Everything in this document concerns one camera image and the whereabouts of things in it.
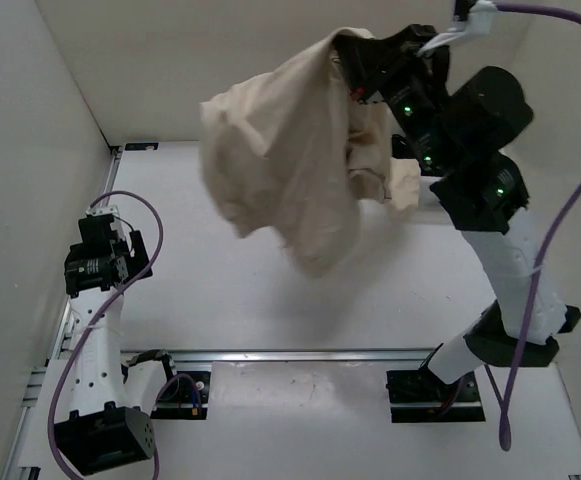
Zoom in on beige trousers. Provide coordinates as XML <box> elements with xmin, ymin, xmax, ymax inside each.
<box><xmin>199</xmin><ymin>36</ymin><xmax>421</xmax><ymax>277</ymax></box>

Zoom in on aluminium frame rail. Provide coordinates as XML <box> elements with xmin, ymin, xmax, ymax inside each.
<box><xmin>119</xmin><ymin>348</ymin><xmax>446</xmax><ymax>364</ymax></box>

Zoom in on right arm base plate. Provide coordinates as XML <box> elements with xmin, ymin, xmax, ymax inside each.
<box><xmin>386</xmin><ymin>370</ymin><xmax>485</xmax><ymax>424</ymax></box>

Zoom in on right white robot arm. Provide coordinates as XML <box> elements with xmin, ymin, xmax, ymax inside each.
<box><xmin>333</xmin><ymin>24</ymin><xmax>581</xmax><ymax>402</ymax></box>

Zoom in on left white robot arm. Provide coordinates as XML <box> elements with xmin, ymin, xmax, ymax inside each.
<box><xmin>47</xmin><ymin>230</ymin><xmax>180</xmax><ymax>479</ymax></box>

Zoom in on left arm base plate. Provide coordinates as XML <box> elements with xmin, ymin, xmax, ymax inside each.
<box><xmin>151</xmin><ymin>359</ymin><xmax>212</xmax><ymax>421</ymax></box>

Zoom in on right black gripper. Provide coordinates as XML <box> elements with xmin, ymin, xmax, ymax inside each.
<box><xmin>328</xmin><ymin>26</ymin><xmax>447</xmax><ymax>171</ymax></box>

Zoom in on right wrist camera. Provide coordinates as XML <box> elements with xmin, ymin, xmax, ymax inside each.
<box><xmin>449</xmin><ymin>0</ymin><xmax>498</xmax><ymax>35</ymax></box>

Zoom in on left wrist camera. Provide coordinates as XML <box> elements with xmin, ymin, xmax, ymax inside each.
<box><xmin>78</xmin><ymin>206</ymin><xmax>124</xmax><ymax>243</ymax></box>

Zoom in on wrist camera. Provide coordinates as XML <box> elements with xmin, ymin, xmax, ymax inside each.
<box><xmin>78</xmin><ymin>206</ymin><xmax>124</xmax><ymax>243</ymax></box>
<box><xmin>449</xmin><ymin>0</ymin><xmax>498</xmax><ymax>35</ymax></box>

